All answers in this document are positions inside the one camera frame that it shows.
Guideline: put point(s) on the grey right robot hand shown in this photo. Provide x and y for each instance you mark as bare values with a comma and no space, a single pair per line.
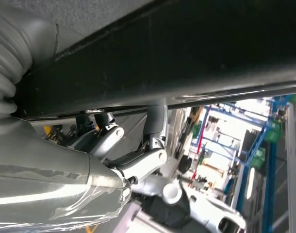
41,180

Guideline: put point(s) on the blue steel shelf rack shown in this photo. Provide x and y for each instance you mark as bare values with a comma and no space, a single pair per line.
242,114
269,193

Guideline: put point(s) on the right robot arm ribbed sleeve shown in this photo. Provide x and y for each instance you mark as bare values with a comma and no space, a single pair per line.
7,64

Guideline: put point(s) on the green plastic crate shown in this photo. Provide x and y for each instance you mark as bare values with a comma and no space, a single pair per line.
258,158
272,132
197,130

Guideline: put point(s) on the red barrier belt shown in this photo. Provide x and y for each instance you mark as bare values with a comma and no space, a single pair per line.
203,132

